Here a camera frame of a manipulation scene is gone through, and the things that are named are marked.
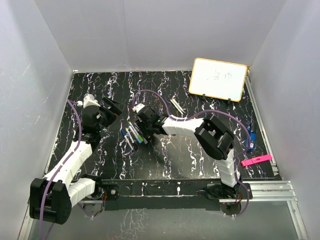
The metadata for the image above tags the yellow framed whiteboard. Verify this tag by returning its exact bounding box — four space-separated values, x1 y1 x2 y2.
188 57 248 102

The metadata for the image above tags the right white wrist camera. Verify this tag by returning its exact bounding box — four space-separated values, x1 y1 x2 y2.
132 103 145 114

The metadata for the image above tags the aluminium frame rail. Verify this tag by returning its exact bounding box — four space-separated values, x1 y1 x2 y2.
17 181 310 240

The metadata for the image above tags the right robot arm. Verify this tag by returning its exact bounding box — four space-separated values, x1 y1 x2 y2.
132 103 241 199

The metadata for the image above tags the white pen black cap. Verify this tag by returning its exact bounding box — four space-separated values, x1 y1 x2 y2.
125 127 138 151

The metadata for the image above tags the black base bar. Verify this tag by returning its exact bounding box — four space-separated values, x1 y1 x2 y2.
85 179 253 215

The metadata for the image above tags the white pen magenta cap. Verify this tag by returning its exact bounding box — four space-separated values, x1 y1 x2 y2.
172 98 185 114

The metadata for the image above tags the pink clip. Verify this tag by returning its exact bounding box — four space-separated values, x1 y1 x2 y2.
240 154 273 167

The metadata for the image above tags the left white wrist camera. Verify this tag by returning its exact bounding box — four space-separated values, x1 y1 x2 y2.
75 94 101 108

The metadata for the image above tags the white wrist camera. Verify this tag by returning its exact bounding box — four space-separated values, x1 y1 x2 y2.
75 94 101 108
132 103 145 114

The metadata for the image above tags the white pen peach cap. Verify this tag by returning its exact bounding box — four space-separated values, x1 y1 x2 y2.
170 99 183 114

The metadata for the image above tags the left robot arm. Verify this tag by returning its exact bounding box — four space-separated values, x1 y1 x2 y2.
29 94 125 225

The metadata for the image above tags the blue black tool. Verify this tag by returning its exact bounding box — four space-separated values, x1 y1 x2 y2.
246 121 257 153

